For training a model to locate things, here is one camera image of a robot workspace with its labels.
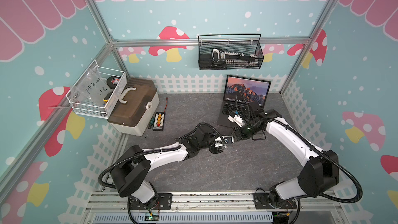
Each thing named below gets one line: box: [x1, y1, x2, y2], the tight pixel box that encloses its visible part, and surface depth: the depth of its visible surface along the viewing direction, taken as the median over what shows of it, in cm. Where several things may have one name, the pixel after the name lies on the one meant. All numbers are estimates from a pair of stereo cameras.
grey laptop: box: [217, 74, 272, 128], surface depth 110 cm
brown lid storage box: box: [107, 77, 161, 137], surface depth 94 cm
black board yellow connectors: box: [152, 112, 166, 132], surface depth 105 cm
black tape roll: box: [106, 75, 121, 90], surface depth 82 cm
